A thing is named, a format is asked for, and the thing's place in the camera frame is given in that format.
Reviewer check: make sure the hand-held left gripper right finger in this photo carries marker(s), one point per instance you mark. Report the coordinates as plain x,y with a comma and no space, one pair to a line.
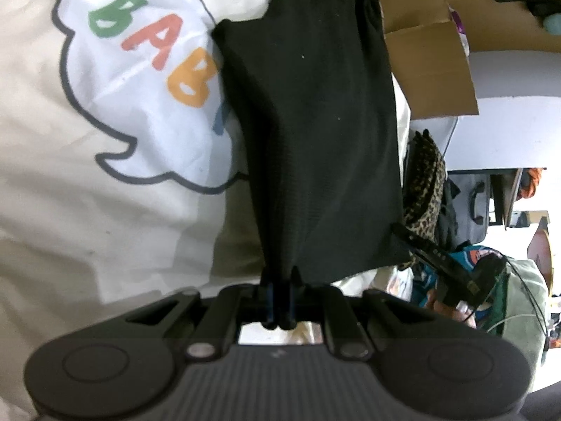
287,302

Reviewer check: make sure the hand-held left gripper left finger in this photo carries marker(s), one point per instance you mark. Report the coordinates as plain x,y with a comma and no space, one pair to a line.
269,302

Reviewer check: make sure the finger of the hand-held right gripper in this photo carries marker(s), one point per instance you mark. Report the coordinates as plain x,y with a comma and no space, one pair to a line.
420,248

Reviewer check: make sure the black knit sweater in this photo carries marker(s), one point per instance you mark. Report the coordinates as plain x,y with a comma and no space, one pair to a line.
315,140

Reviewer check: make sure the person's right hand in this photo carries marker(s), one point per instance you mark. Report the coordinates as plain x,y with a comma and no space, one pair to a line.
434,301

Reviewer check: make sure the person's teal printed shirt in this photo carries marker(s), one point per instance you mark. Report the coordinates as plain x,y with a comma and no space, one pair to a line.
423,283

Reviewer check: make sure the light green cloth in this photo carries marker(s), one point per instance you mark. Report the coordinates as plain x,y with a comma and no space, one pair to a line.
521,307

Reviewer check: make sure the leopard print cloth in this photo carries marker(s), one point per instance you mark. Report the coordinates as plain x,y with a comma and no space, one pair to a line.
425,175

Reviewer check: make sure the grey suitcase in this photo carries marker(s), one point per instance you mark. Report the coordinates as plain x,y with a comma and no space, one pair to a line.
462,184

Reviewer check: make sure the small wooden desk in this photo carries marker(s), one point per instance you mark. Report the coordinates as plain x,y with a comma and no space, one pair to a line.
504,188

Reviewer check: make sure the cardboard box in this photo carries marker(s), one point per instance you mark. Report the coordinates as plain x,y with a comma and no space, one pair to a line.
429,74

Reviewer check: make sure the white and purple plastic bag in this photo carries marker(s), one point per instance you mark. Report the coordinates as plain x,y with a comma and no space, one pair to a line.
459,26

